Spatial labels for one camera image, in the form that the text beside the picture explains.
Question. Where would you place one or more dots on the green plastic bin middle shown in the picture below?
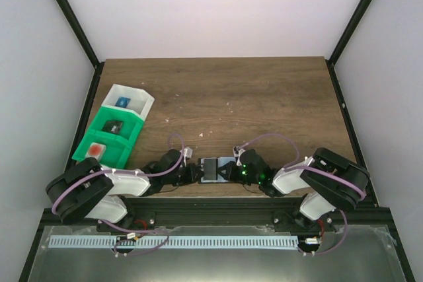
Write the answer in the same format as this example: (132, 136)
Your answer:
(132, 124)

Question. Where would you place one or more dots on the white plastic bin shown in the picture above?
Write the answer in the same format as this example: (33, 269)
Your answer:
(140, 104)

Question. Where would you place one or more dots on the blue card in bin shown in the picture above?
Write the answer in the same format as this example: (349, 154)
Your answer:
(122, 102)

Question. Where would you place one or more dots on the black aluminium frame rail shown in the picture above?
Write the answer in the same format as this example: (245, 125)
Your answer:
(238, 211)

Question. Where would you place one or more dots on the light blue cable duct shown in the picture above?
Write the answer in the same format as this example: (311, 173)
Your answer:
(176, 242)

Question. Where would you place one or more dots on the dark card in bin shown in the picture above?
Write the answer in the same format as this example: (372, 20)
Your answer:
(113, 126)

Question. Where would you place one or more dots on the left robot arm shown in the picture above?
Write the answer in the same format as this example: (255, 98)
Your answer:
(90, 190)

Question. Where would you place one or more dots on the black leather card holder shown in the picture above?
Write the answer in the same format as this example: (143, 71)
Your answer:
(221, 162)

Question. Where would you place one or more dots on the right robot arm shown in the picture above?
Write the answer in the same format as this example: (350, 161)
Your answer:
(336, 182)

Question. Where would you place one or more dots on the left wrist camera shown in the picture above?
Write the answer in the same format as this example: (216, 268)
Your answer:
(187, 154)

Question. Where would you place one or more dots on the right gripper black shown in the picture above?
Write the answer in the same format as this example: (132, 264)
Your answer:
(230, 175)

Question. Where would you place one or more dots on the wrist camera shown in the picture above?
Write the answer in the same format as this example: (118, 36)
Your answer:
(237, 151)
(187, 154)

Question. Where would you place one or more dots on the green plastic bin front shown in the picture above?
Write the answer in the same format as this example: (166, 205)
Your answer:
(116, 153)

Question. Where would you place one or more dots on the red and white card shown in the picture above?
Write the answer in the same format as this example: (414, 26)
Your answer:
(95, 150)

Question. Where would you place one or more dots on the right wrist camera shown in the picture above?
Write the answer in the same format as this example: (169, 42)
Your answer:
(237, 151)

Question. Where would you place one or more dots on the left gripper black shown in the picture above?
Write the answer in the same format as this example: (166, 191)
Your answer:
(192, 179)

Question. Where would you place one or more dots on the green plastic bin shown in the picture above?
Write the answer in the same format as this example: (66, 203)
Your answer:
(116, 153)
(132, 124)

